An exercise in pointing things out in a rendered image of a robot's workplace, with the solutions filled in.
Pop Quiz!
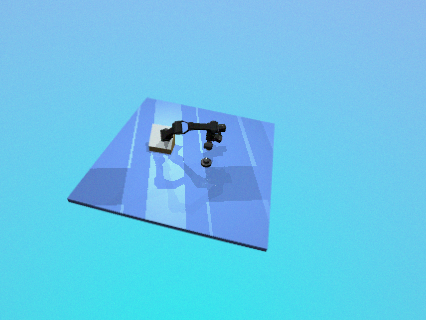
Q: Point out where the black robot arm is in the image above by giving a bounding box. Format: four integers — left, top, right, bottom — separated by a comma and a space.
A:
160, 120, 226, 143

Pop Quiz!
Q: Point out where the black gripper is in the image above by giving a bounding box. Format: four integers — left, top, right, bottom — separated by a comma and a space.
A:
203, 133, 215, 150

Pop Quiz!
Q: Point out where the grey round pedestal with silver shaft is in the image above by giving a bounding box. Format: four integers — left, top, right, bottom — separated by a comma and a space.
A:
201, 157, 212, 168

